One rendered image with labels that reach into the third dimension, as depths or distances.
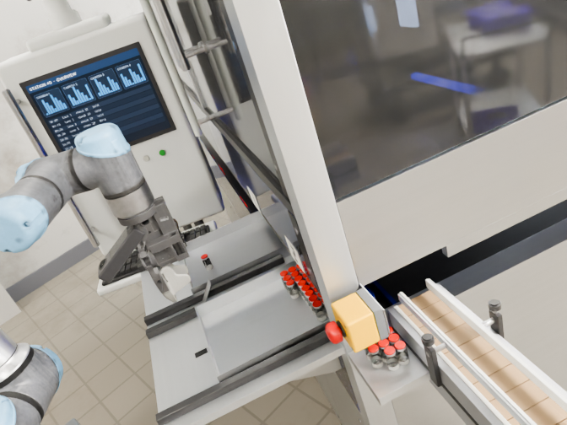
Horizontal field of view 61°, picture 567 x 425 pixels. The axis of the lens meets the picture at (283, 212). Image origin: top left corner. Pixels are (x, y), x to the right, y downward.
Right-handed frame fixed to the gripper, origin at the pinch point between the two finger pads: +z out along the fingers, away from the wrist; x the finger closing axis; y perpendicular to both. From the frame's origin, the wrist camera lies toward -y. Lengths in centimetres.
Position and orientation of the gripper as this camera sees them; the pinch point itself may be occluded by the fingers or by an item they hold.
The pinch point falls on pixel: (170, 298)
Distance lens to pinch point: 98.2
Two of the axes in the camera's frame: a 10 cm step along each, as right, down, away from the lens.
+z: 2.9, 8.3, 4.8
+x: -3.2, -3.8, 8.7
